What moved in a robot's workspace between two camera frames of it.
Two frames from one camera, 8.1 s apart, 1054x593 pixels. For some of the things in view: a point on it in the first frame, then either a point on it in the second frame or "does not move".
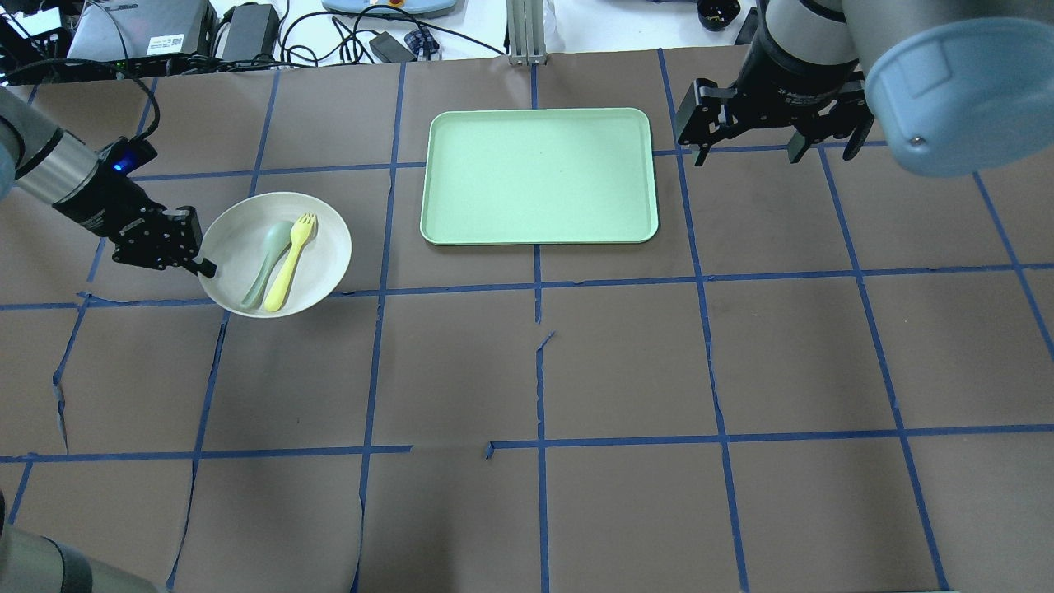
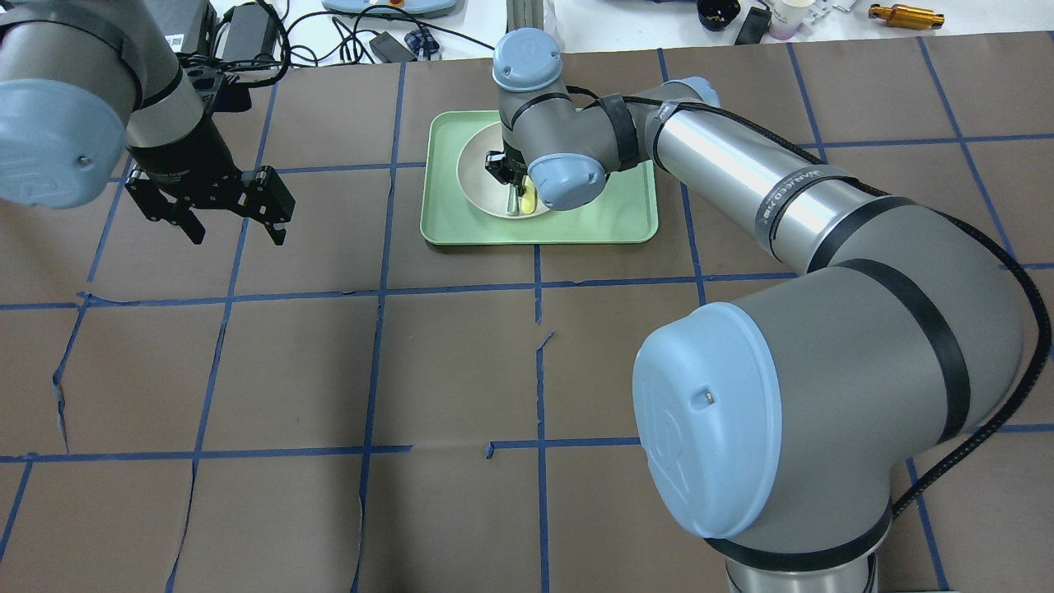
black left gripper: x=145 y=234 → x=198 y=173
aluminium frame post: x=525 y=30 does not move
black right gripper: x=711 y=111 → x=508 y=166
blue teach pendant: x=415 y=7 does not move
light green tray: x=539 y=175 does not move
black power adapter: x=254 y=30 does not move
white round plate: x=275 y=254 → x=481 y=188
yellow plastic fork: x=302 y=230 → x=528 y=199
